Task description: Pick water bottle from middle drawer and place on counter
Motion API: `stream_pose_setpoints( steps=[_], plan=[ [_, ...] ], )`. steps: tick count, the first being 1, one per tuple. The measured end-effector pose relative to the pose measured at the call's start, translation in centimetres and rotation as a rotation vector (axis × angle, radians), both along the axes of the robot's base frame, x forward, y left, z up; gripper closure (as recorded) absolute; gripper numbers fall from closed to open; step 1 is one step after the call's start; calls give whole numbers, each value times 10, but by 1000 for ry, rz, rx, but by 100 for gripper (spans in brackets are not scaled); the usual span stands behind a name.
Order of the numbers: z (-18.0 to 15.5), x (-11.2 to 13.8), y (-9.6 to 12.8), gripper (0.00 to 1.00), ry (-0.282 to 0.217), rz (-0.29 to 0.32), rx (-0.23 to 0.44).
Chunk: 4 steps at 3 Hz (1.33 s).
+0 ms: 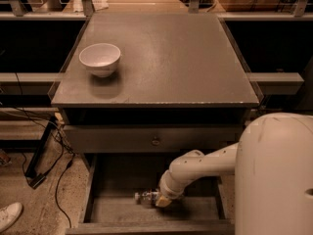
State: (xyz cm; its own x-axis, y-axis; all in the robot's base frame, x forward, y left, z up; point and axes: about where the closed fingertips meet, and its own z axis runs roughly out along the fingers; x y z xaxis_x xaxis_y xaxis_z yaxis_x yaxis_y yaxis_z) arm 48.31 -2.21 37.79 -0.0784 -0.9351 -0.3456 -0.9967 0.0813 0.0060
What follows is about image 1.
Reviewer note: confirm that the grey wooden cabinet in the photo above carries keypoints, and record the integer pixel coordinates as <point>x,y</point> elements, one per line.
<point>174,70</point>

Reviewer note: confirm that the white sneaker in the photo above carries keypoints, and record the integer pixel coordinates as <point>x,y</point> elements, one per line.
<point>9,215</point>

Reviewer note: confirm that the round metal drawer knob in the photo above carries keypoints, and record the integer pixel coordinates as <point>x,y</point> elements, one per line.
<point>155,141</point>

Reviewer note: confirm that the white ceramic bowl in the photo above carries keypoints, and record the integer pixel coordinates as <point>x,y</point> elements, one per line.
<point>100,59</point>

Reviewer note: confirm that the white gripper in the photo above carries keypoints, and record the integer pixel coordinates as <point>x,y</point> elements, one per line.
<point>165,189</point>

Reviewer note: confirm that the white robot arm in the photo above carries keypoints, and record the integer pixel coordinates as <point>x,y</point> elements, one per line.
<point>273,168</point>

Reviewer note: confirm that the open middle drawer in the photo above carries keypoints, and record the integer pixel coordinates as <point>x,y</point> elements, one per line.
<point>111,208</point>

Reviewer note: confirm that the closed top drawer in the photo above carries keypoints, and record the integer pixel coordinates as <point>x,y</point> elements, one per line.
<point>150,139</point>

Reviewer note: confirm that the black metal stand leg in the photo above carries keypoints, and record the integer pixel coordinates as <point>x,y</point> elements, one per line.
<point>34,179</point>

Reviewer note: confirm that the clear plastic water bottle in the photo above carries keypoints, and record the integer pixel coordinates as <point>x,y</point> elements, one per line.
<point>147,198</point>

